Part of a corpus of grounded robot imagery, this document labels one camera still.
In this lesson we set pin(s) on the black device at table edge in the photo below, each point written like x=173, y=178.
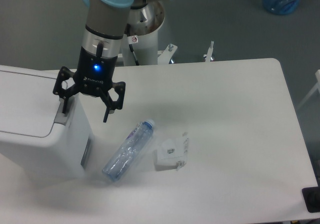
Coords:
x=311, y=197

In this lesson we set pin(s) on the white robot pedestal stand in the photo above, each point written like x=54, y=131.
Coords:
x=131, y=31

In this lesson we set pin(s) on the white frame at right edge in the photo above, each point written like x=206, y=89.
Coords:
x=315, y=89

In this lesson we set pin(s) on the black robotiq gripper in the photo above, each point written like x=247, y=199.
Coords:
x=96, y=74

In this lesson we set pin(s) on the white push-lid trash can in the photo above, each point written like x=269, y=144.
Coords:
x=35, y=132

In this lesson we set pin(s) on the white face mask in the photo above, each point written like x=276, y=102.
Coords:
x=172, y=153

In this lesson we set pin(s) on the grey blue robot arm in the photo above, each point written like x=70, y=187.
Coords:
x=115, y=96

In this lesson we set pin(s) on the clear plastic water bottle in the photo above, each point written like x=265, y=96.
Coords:
x=129, y=150

